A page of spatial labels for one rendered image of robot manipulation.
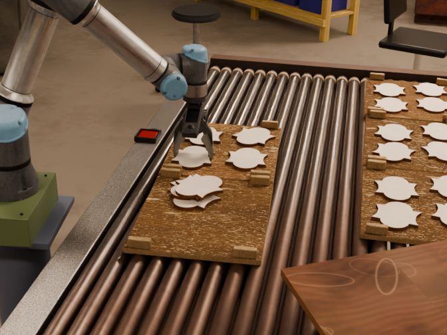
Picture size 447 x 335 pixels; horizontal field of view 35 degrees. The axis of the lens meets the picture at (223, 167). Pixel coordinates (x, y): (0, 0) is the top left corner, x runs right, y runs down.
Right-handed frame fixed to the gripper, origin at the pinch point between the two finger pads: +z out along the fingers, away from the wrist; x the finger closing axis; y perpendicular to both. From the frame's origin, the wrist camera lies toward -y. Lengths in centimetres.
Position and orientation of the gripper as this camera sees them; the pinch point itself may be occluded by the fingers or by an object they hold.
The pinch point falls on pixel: (193, 157)
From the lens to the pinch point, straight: 225.5
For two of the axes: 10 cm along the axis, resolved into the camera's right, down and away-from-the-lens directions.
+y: 1.3, -4.3, 8.9
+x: -9.9, -0.8, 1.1
